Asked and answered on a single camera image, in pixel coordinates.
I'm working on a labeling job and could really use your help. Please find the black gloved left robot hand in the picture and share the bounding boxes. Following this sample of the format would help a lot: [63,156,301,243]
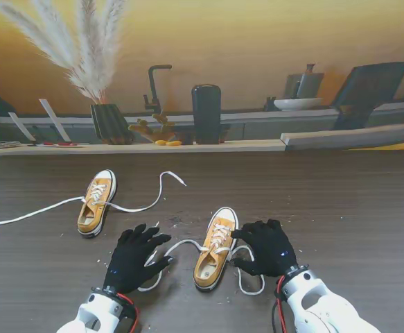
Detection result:
[103,223,174,295]

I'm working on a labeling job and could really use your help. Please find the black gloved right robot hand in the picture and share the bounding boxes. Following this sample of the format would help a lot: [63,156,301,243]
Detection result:
[231,219,299,278]

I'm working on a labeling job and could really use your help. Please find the grey wooden plank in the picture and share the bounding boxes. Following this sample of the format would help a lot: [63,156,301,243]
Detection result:
[280,121,404,152]

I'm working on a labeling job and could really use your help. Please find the dark ribbed vase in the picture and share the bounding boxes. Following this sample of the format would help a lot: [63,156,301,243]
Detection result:
[89,103,136,146]

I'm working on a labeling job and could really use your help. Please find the white shallow bowl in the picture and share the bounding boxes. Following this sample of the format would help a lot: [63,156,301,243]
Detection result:
[273,97,324,112]

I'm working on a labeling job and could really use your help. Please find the tall black cylindrical container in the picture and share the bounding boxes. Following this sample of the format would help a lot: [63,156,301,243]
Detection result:
[191,83,222,145]

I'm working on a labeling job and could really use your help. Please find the long white slanted strip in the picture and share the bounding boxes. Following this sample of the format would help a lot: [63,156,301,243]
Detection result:
[38,99,71,142]

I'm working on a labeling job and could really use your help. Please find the grey metal pitcher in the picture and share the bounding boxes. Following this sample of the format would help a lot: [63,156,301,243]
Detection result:
[283,63,326,100]

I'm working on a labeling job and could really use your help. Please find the short white slanted strip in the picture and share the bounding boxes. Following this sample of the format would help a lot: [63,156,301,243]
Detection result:
[8,112,36,142]

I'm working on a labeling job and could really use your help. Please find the black kitchen faucet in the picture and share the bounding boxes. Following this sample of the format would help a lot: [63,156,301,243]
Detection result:
[143,64,173,115]

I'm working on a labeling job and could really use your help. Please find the dark tilted panel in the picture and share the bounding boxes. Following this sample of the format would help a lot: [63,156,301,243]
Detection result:
[330,61,404,131]

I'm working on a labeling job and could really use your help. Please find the pale pampas grass plumes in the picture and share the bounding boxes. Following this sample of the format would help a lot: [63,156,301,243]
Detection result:
[0,0,128,105]

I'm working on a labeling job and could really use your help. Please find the red left wrist cable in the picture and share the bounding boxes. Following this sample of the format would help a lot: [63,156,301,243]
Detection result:
[116,293,140,333]

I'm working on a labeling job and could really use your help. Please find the red black right wrist cable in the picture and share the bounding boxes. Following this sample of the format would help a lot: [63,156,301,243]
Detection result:
[270,275,288,333]

